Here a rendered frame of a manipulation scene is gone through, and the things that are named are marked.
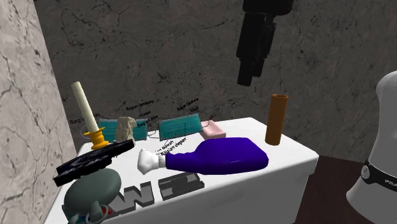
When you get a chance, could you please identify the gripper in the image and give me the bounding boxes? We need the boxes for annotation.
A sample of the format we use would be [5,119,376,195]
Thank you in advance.
[236,0,295,87]

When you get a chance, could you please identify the brown cylinder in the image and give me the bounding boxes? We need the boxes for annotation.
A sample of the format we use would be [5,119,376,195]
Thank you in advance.
[265,94,289,146]

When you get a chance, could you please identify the pink soap bar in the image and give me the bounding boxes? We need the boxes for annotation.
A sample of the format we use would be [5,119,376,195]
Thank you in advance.
[200,120,227,140]

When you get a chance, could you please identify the teal face mask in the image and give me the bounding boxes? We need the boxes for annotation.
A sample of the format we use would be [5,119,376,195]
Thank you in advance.
[158,113,203,141]
[97,118,148,142]

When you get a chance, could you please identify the blue bottle with white cap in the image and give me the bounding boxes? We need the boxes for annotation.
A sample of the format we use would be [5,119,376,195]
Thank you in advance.
[137,137,270,176]

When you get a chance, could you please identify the beige crumpled figure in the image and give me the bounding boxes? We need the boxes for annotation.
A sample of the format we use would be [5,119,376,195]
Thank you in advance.
[115,116,137,143]

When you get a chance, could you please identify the grey block letters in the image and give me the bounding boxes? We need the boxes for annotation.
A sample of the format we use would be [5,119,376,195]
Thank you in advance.
[106,172,205,216]

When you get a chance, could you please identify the cream candle in yellow holder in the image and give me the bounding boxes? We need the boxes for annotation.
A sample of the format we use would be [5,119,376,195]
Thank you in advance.
[71,81,110,151]

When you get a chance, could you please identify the flat black bar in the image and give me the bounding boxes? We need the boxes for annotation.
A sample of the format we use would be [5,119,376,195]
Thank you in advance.
[53,139,136,188]

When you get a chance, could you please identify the grey-green round lump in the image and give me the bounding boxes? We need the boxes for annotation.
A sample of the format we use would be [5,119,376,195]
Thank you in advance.
[62,168,123,224]

